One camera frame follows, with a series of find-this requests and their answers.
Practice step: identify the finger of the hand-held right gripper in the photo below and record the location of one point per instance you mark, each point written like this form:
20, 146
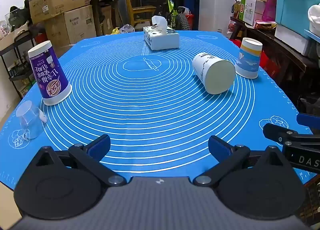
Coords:
275, 132
308, 120

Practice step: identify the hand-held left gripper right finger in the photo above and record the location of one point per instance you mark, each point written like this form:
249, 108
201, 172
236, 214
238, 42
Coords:
220, 147

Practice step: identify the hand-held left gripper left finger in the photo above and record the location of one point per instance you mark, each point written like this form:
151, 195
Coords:
99, 147

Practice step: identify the white paper cup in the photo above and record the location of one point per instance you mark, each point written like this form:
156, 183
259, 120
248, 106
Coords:
217, 77

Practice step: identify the clear plastic cup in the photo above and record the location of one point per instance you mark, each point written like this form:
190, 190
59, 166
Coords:
30, 119

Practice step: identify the blue and yellow paper cup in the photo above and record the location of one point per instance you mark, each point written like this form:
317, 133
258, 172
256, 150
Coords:
248, 59

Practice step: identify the purple printed cup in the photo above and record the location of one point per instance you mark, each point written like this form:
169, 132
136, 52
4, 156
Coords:
50, 77

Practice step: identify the blue silicone baking mat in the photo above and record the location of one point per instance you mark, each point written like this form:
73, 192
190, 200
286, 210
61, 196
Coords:
150, 109

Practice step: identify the red bag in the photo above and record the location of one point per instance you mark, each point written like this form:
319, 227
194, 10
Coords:
271, 66

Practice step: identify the dark wooden side table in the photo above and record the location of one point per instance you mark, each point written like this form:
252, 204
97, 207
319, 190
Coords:
280, 49

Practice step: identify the white foam box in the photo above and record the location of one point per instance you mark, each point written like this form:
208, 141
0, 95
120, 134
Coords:
291, 38

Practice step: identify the white plastic bag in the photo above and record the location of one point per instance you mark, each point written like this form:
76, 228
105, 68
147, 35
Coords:
315, 19

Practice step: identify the black metal shelf rack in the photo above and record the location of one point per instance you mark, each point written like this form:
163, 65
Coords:
20, 69

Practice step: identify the teal plastic storage bin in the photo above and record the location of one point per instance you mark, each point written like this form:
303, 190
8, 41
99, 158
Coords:
292, 7

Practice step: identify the white tissue box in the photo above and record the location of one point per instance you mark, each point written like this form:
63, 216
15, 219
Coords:
162, 40

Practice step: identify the pink bag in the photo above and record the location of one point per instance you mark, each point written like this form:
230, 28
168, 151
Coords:
269, 4

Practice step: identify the green and white carton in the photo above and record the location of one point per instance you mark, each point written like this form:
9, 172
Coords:
250, 10

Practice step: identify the small brown cardboard box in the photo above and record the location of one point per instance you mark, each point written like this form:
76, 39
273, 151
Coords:
106, 19

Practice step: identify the yellow drink bottle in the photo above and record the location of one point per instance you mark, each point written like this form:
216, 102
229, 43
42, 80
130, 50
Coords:
237, 8

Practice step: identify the red bucket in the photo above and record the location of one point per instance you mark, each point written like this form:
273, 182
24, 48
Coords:
189, 21

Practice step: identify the white chest freezer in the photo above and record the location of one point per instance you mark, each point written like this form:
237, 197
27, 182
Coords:
215, 7

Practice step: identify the black and green bicycle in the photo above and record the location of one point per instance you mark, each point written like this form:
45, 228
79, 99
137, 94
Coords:
175, 12

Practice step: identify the wooden chair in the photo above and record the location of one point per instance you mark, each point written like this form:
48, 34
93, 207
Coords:
141, 10

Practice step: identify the black cap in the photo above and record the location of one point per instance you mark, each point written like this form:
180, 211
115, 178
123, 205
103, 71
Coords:
18, 17

